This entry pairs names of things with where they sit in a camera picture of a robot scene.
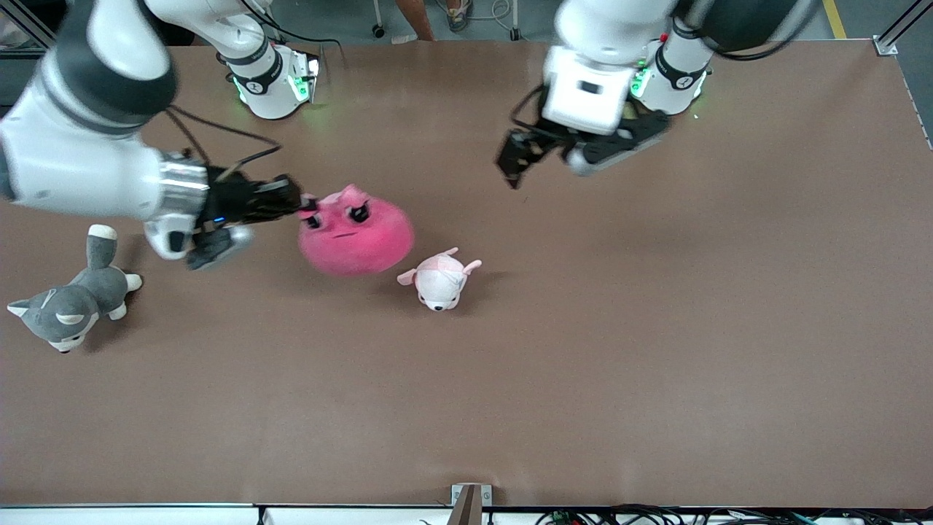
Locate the small white pink plush toy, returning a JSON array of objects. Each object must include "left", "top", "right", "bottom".
[{"left": 397, "top": 248, "right": 483, "bottom": 311}]

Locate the grey white husky plush toy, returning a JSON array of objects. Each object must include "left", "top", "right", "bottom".
[{"left": 7, "top": 224, "right": 143, "bottom": 354}]

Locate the aluminium frame profile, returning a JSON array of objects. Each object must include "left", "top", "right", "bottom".
[
  {"left": 0, "top": 13, "right": 55, "bottom": 50},
  {"left": 875, "top": 0, "right": 933, "bottom": 57}
]

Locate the white floor cable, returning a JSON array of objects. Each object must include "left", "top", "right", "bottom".
[{"left": 436, "top": 0, "right": 515, "bottom": 34}]

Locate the black cable bundle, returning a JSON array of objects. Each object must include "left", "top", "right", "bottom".
[{"left": 536, "top": 503, "right": 933, "bottom": 525}]

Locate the black right arm base cable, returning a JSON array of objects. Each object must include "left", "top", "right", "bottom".
[{"left": 239, "top": 0, "right": 348, "bottom": 68}]

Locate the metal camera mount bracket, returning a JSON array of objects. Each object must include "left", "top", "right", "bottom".
[{"left": 450, "top": 483, "right": 493, "bottom": 525}]

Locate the person's bare leg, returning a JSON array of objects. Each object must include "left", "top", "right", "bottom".
[{"left": 396, "top": 0, "right": 436, "bottom": 42}]

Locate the pink round plush toy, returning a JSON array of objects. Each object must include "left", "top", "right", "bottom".
[{"left": 297, "top": 184, "right": 415, "bottom": 276}]

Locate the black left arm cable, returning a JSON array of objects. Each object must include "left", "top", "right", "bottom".
[{"left": 509, "top": 0, "right": 819, "bottom": 141}]

